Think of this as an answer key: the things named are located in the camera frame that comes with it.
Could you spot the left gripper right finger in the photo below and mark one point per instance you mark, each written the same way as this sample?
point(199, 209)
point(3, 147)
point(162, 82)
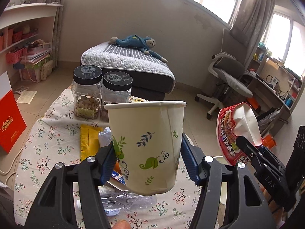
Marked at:
point(246, 206)

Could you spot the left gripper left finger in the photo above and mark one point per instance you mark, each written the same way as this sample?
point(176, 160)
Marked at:
point(53, 206)

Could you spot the gold snack wrapper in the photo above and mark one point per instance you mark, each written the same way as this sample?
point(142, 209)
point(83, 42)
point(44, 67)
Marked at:
point(89, 142)

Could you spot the crushed clear plastic bottle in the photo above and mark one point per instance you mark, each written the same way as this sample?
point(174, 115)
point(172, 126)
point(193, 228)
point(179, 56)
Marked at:
point(115, 203)

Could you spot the white tissue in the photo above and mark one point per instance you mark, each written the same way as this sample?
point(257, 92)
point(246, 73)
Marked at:
point(105, 137)

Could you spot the white floral paper cup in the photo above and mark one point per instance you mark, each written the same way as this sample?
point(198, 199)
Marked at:
point(147, 138)

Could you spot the light blue milk carton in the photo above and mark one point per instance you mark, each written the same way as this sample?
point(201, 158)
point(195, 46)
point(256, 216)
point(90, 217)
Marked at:
point(117, 181)

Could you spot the orange peel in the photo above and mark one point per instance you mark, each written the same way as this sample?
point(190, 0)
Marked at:
point(117, 168)

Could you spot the white trash bin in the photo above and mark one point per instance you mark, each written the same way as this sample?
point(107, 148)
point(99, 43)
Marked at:
point(223, 194)

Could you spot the person right hand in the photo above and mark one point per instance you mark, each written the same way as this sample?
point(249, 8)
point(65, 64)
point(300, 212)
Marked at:
point(276, 210)

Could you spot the person left hand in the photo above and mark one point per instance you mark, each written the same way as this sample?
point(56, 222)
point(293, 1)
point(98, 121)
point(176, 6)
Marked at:
point(121, 224)

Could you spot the floral tablecloth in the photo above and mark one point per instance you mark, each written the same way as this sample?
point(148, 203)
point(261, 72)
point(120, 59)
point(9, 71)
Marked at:
point(56, 138)

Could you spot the red white gift box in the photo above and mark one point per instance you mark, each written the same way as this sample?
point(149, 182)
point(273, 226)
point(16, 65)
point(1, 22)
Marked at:
point(12, 123)

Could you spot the right nut jar black lid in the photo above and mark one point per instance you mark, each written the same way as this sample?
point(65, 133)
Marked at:
point(116, 88)

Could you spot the nut jar black lid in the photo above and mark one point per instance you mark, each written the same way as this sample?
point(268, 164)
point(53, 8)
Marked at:
point(86, 90)
point(116, 88)

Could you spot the wooden computer desk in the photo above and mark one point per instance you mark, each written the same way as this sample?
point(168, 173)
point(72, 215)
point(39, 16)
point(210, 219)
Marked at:
point(275, 88)

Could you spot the left nut jar black lid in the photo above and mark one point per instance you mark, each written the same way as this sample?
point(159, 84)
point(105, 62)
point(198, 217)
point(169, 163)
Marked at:
point(86, 90)

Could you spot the dark ottoman with quilt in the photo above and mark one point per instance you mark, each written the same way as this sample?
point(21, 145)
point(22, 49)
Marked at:
point(152, 78)

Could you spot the grey white office chair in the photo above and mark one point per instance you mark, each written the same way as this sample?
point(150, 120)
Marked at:
point(228, 66)

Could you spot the blue monkey plush toy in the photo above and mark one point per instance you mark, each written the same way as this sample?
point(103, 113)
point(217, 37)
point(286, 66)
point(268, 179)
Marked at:
point(144, 45)

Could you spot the pink storage basket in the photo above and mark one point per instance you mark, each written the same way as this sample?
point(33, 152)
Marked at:
point(14, 57)

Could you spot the white bookshelf unit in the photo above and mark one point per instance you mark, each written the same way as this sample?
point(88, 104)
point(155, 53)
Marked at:
point(24, 21)

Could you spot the right grey curtain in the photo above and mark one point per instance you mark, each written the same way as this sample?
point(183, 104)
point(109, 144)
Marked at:
point(251, 22)

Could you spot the grey curtain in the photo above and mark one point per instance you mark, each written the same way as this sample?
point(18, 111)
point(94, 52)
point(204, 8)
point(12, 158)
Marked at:
point(251, 22)
point(56, 31)

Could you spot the left grey curtain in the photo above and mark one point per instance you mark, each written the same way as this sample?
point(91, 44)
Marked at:
point(56, 31)

